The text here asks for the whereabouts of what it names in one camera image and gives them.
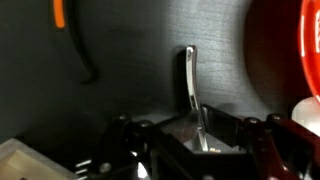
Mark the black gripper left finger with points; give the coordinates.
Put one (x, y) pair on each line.
(140, 146)

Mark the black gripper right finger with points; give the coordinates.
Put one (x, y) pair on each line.
(223, 128)

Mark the plain silver fork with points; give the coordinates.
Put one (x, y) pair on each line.
(190, 76)

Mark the white round lid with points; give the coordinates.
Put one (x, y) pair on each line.
(308, 115)

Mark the wooden shape sorter cube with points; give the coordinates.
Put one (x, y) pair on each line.
(23, 163)

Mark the red plastic bowl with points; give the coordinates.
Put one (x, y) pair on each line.
(311, 50)

